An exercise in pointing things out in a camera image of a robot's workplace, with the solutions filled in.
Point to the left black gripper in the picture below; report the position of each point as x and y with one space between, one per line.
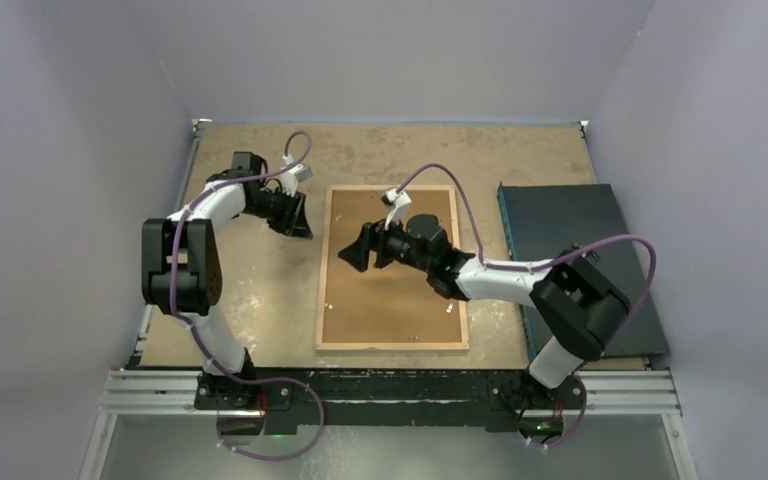
293 220

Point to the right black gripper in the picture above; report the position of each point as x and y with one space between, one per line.
372 238

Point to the brown backing board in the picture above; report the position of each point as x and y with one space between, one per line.
390 298

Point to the wooden picture frame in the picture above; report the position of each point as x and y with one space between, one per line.
321 298

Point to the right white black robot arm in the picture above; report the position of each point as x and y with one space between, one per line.
581 307

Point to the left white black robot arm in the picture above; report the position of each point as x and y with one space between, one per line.
180 265

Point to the dark blue book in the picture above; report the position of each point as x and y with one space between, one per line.
542 221

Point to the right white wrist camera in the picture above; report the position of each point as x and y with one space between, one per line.
398 203

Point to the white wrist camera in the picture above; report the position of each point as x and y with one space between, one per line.
398 203
293 174

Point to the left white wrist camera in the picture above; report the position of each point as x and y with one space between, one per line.
293 174

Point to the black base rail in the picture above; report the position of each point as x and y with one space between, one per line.
497 400

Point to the aluminium frame rails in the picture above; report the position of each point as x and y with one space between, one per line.
632 427

